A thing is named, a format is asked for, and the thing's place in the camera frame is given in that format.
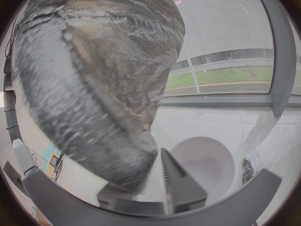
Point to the crumpled black plastic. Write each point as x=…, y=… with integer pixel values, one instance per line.
x=248, y=172

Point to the black plastic bag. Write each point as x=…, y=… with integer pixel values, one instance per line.
x=94, y=79

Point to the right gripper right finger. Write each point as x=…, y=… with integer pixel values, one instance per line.
x=185, y=192

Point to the window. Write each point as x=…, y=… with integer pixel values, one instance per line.
x=223, y=32

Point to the white trash bin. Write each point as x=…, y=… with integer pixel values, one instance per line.
x=211, y=154

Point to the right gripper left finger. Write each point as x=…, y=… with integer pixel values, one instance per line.
x=117, y=199

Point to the clear printed wrapper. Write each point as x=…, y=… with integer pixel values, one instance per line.
x=256, y=161

